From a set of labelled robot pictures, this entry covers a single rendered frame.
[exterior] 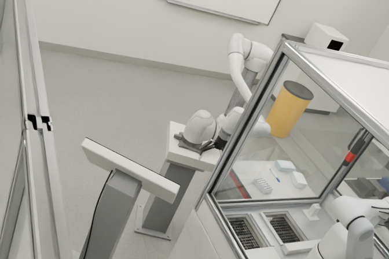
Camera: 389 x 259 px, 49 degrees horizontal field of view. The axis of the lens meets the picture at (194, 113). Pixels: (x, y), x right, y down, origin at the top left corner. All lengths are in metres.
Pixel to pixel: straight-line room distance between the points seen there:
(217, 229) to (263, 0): 4.27
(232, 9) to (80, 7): 1.96
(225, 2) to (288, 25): 1.16
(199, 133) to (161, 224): 0.89
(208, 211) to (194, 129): 0.80
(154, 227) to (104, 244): 1.07
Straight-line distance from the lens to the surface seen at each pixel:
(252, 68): 2.83
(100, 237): 2.45
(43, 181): 0.63
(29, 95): 0.79
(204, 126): 2.90
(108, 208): 2.30
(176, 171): 3.10
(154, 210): 3.36
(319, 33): 6.36
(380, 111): 1.76
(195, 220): 2.39
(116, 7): 5.37
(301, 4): 6.44
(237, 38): 2.79
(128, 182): 2.20
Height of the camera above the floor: 2.48
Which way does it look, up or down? 28 degrees down
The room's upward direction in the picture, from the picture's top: 24 degrees clockwise
